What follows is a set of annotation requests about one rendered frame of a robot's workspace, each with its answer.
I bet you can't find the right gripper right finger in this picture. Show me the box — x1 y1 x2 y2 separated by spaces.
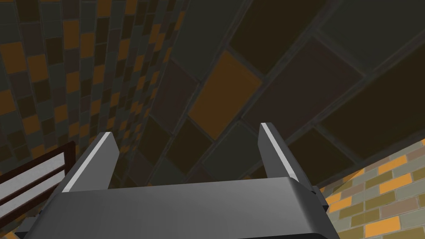
257 122 315 193

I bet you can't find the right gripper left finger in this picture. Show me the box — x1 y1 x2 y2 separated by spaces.
61 131 120 193

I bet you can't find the dark brown framed window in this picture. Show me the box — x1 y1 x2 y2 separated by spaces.
0 141 76 229

